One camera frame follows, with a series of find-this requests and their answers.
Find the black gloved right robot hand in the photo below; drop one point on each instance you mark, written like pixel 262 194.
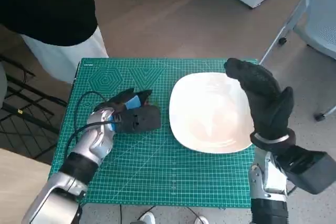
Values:
pixel 265 98

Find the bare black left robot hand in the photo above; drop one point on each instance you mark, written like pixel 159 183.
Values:
pixel 119 100

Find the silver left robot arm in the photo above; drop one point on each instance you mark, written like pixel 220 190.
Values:
pixel 89 145

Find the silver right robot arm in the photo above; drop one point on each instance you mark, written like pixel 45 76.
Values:
pixel 267 182

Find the white square plate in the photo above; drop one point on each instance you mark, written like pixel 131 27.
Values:
pixel 210 113

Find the green cutting mat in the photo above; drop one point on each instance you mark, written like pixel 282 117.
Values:
pixel 162 171

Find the light grey mesh chair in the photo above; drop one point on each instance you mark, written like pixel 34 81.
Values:
pixel 320 24

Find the grey rounded object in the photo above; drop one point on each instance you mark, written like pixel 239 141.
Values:
pixel 2 85

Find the person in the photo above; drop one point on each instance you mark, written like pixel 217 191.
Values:
pixel 44 6

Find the white shoe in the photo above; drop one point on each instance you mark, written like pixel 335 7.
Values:
pixel 147 218
pixel 201 220

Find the light wooden desk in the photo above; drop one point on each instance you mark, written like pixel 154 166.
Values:
pixel 18 190

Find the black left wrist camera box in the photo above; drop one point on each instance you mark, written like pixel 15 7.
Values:
pixel 141 120

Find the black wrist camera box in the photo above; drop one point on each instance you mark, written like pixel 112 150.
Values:
pixel 309 171
pixel 141 120

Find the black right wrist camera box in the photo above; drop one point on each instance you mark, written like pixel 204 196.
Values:
pixel 309 171

